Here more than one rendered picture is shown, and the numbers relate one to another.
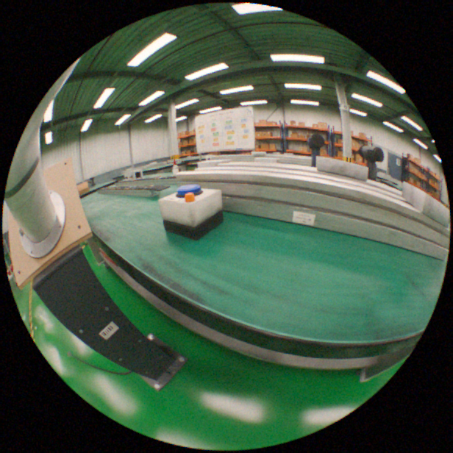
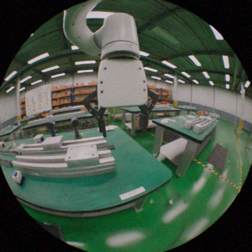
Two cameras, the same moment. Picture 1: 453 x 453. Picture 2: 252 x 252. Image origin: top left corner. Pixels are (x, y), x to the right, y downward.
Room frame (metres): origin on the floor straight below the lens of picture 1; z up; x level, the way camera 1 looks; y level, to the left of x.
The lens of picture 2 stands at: (-0.27, -0.33, 1.14)
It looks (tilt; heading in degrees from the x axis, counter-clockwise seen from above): 19 degrees down; 306
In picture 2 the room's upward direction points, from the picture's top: straight up
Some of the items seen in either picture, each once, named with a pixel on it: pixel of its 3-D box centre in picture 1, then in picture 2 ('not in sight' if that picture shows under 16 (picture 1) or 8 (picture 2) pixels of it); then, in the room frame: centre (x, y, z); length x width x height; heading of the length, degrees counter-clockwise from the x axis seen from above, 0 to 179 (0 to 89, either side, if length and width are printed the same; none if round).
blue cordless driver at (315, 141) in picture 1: (314, 159); (53, 131); (0.62, -0.40, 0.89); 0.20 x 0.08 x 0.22; 157
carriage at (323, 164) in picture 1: (340, 170); (53, 144); (0.38, -0.35, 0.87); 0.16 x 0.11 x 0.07; 58
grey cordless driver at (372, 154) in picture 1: (366, 170); (75, 130); (0.45, -0.59, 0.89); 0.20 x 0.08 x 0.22; 164
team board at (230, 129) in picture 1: (223, 149); (38, 112); (3.69, -0.06, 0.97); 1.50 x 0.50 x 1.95; 60
